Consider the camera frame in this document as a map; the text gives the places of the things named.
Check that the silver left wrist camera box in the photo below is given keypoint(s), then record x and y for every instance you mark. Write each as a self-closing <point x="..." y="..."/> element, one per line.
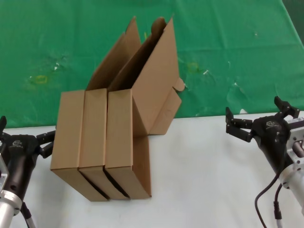
<point x="2" y="171"/>

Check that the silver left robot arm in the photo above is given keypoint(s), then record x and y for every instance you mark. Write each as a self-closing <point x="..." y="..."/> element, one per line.
<point x="8" y="209"/>

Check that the green table cloth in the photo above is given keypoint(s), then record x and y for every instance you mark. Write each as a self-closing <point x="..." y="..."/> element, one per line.
<point x="225" y="47"/>

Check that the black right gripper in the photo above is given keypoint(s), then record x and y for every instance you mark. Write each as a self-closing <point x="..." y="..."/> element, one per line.
<point x="273" y="135"/>

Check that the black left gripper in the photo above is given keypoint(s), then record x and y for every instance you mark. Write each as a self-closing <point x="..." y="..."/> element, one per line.
<point x="20" y="152"/>

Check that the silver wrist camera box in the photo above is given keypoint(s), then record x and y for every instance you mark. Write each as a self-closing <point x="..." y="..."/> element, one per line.
<point x="2" y="171"/>
<point x="297" y="133"/>

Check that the brown cardboard box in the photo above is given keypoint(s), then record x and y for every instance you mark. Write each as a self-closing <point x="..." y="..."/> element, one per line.
<point x="69" y="133"/>
<point x="92" y="130"/>
<point x="118" y="130"/>

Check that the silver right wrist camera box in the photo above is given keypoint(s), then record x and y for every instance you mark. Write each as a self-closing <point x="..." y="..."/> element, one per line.
<point x="297" y="133"/>

